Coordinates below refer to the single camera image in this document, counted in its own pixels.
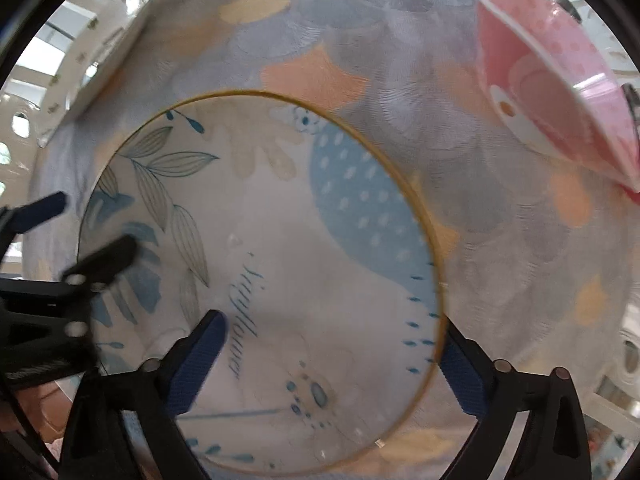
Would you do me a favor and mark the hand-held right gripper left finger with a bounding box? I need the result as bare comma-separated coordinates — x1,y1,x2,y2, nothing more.
59,309,228,480

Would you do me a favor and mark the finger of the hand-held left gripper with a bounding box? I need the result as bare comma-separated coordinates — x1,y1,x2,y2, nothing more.
0,191,68,236
60,234,139,291

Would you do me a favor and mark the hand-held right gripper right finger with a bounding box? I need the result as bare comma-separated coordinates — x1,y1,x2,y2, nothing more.
440,320,593,480

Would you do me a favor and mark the white chair with oval holes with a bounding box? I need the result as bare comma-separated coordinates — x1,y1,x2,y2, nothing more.
0,75,66,201

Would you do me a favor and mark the square white floral plate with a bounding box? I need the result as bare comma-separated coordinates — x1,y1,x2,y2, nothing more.
42,0,162,146

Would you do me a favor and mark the pink dotted bowl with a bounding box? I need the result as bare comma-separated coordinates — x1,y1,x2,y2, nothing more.
472,0,640,193

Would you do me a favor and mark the fan-patterned tablecloth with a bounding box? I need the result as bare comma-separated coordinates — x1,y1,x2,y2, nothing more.
30,0,640,480

